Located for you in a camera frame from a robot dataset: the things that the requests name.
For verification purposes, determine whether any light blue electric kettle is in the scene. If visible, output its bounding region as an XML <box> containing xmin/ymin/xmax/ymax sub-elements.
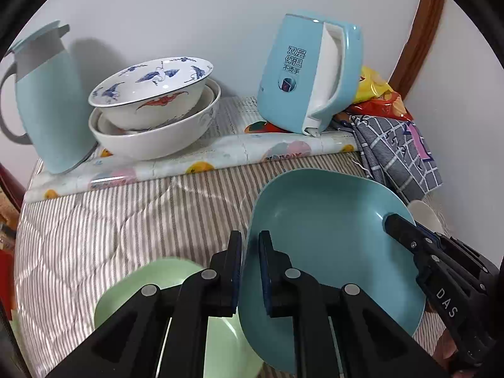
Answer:
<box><xmin>257</xmin><ymin>13</ymin><xmax>364</xmax><ymax>138</ymax></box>

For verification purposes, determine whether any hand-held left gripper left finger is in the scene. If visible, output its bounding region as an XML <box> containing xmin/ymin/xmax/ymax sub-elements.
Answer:
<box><xmin>47</xmin><ymin>230</ymin><xmax>243</xmax><ymax>378</ymax></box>

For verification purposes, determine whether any blue square plate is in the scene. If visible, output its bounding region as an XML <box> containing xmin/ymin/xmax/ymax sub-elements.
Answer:
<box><xmin>238</xmin><ymin>168</ymin><xmax>428</xmax><ymax>368</ymax></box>

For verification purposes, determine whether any light blue thermos jug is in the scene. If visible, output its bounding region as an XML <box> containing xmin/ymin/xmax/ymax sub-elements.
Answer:
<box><xmin>0</xmin><ymin>20</ymin><xmax>97</xmax><ymax>175</ymax></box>

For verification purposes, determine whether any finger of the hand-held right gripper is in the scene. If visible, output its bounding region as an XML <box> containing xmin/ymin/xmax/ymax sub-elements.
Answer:
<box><xmin>384</xmin><ymin>213</ymin><xmax>442</xmax><ymax>261</ymax></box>

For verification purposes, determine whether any red snack bag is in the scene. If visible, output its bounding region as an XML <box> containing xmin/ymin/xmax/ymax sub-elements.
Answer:
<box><xmin>346</xmin><ymin>90</ymin><xmax>414</xmax><ymax>123</ymax></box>

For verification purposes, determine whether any dark red wooden furniture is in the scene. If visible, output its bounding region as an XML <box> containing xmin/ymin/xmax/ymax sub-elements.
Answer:
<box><xmin>0</xmin><ymin>163</ymin><xmax>23</xmax><ymax>215</ymax></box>

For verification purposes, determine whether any painted porcelain bowl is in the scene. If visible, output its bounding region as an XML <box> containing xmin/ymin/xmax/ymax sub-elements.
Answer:
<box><xmin>88</xmin><ymin>57</ymin><xmax>214</xmax><ymax>131</ymax></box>

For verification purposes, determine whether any striped quilted blanket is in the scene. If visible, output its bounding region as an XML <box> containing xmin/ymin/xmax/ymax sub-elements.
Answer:
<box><xmin>14</xmin><ymin>152</ymin><xmax>447</xmax><ymax>378</ymax></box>

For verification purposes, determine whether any brown wooden door frame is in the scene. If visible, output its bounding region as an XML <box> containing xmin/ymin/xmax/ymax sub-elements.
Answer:
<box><xmin>388</xmin><ymin>0</ymin><xmax>447</xmax><ymax>101</ymax></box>

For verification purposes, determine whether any printed plastic table cover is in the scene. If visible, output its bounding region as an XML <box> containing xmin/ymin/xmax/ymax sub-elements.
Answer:
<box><xmin>26</xmin><ymin>96</ymin><xmax>359</xmax><ymax>203</ymax></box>

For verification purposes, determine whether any large white patterned bowl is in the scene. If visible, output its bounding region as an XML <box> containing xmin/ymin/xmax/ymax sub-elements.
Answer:
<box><xmin>88</xmin><ymin>87</ymin><xmax>222</xmax><ymax>161</ymax></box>

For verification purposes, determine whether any plain white bowl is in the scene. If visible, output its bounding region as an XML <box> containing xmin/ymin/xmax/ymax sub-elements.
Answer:
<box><xmin>407</xmin><ymin>199</ymin><xmax>445</xmax><ymax>237</ymax></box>

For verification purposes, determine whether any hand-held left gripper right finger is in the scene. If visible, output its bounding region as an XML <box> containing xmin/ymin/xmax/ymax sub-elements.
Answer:
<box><xmin>258</xmin><ymin>230</ymin><xmax>450</xmax><ymax>378</ymax></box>

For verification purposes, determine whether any green square plate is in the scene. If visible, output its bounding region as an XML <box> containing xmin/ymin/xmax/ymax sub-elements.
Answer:
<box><xmin>94</xmin><ymin>258</ymin><xmax>264</xmax><ymax>378</ymax></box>

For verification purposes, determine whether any grey checked cloth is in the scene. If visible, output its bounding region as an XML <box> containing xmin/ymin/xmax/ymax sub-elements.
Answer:
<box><xmin>333</xmin><ymin>114</ymin><xmax>444</xmax><ymax>205</ymax></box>

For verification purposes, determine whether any medium white bowl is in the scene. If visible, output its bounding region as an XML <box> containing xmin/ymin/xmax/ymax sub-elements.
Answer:
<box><xmin>97</xmin><ymin>79</ymin><xmax>217</xmax><ymax>134</ymax></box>

